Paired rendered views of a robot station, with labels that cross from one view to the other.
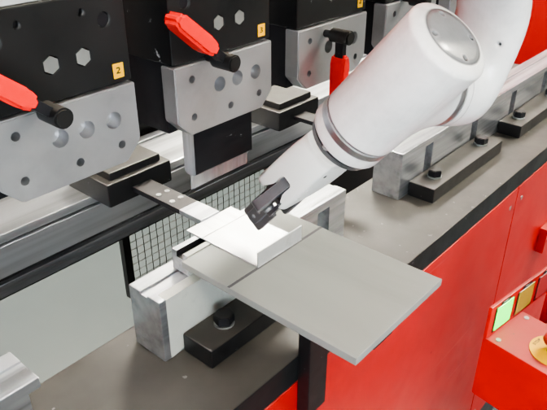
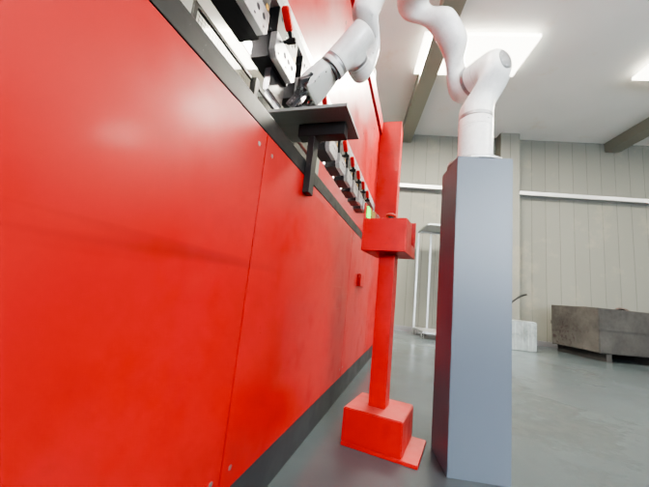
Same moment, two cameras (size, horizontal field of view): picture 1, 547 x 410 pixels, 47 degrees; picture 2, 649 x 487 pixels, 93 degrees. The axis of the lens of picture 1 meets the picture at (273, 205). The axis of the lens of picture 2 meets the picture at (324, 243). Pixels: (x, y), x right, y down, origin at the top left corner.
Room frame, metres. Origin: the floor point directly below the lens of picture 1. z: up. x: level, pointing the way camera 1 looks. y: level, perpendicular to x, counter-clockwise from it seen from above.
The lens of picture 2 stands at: (-0.20, 0.24, 0.50)
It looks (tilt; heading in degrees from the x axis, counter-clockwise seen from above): 9 degrees up; 336
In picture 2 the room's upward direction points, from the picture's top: 6 degrees clockwise
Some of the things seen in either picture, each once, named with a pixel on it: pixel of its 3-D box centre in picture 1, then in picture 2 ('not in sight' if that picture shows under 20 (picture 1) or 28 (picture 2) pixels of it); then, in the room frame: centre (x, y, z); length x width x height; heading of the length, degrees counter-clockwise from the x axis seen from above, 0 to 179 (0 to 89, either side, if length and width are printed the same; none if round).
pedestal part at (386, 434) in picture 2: not in sight; (385, 425); (0.74, -0.48, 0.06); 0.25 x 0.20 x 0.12; 40
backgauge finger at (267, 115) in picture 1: (308, 113); not in sight; (1.13, -0.07, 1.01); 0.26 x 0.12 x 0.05; 49
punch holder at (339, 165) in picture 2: not in sight; (336, 157); (1.31, -0.44, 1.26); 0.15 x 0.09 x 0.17; 139
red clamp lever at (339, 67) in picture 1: (336, 66); not in sight; (0.80, -0.08, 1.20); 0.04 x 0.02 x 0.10; 49
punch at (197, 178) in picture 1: (218, 141); (273, 91); (0.73, 0.07, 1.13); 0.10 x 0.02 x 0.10; 139
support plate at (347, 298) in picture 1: (308, 272); (311, 125); (0.63, -0.04, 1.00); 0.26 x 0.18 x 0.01; 49
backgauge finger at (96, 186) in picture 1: (149, 184); not in sight; (0.84, 0.19, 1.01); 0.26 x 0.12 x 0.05; 49
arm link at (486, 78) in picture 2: not in sight; (484, 88); (0.53, -0.67, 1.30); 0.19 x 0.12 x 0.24; 179
